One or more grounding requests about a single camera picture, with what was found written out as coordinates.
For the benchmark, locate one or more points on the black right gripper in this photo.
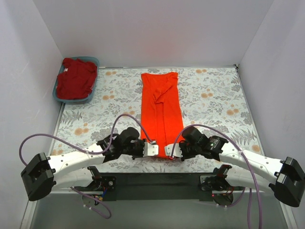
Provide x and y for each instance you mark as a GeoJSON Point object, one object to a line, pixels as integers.
{"type": "Point", "coordinates": [185, 149]}

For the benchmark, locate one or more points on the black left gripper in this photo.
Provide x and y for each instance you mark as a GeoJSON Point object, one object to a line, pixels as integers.
{"type": "Point", "coordinates": [138, 148]}

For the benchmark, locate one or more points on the orange t shirt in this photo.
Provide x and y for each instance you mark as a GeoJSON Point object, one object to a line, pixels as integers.
{"type": "Point", "coordinates": [160, 109]}

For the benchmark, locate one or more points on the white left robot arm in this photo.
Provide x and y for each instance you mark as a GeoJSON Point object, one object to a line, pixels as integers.
{"type": "Point", "coordinates": [46, 173]}

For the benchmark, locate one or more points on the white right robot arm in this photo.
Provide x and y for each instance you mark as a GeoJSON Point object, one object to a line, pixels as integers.
{"type": "Point", "coordinates": [285, 178]}

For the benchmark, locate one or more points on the black front table strip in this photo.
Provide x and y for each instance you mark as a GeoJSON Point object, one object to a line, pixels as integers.
{"type": "Point", "coordinates": [157, 186]}

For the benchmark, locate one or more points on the blue plastic basket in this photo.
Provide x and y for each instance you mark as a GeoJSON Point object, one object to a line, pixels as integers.
{"type": "Point", "coordinates": [77, 101]}

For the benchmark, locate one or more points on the red t shirt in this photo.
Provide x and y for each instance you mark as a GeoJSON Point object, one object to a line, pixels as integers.
{"type": "Point", "coordinates": [77, 79]}

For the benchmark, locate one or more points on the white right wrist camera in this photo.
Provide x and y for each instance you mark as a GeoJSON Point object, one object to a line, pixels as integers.
{"type": "Point", "coordinates": [173, 150]}

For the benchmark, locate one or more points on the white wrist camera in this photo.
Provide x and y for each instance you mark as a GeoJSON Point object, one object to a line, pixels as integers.
{"type": "Point", "coordinates": [150, 150]}
{"type": "Point", "coordinates": [173, 150]}

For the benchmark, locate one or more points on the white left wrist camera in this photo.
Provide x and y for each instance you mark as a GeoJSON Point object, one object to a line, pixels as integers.
{"type": "Point", "coordinates": [150, 150]}

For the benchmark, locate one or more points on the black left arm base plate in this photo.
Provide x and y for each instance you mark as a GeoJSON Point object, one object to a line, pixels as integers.
{"type": "Point", "coordinates": [99, 184]}

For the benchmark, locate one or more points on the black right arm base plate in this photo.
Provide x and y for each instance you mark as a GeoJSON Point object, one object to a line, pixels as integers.
{"type": "Point", "coordinates": [215, 183]}

